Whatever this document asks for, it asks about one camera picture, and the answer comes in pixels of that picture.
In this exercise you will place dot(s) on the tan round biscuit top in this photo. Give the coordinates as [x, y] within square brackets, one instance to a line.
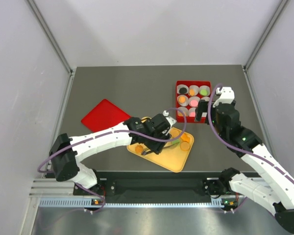
[174, 133]

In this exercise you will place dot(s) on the orange swirl cookie left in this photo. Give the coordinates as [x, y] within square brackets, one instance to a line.
[139, 149]

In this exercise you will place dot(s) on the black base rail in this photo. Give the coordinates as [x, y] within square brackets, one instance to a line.
[156, 189]

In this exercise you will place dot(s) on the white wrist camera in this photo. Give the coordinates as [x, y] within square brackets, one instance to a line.
[225, 96]
[171, 121]

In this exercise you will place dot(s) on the black round cookie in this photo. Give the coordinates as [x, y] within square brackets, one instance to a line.
[183, 90]

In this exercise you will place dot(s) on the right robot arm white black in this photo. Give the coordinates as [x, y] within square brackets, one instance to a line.
[278, 197]

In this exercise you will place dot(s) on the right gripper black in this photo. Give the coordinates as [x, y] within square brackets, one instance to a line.
[202, 107]

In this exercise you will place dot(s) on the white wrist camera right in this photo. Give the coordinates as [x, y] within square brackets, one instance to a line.
[225, 96]

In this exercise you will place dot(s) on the tan round biscuit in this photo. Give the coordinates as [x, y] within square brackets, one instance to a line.
[185, 146]
[174, 133]

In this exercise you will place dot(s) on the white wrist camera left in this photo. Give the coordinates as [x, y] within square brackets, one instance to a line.
[171, 121]

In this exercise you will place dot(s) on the small tan round cookie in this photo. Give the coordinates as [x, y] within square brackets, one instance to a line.
[181, 99]

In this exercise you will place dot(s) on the tan round biscuit right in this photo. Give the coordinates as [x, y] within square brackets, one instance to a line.
[185, 146]

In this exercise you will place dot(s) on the yellow tray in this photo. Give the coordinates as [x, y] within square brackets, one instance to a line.
[172, 159]

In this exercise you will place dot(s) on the orange flower cookie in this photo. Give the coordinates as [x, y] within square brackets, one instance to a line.
[192, 92]

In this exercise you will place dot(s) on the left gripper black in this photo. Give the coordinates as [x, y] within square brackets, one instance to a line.
[156, 148]

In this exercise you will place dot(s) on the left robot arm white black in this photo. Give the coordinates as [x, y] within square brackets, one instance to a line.
[67, 153]

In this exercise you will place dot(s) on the orange fish cookie right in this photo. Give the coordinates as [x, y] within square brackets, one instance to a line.
[185, 137]

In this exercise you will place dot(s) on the red box lid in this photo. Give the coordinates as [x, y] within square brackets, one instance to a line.
[103, 116]

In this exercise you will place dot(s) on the green round cookie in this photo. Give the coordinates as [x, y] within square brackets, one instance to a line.
[204, 92]
[177, 141]

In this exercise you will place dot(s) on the metal tongs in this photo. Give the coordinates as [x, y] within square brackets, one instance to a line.
[166, 145]

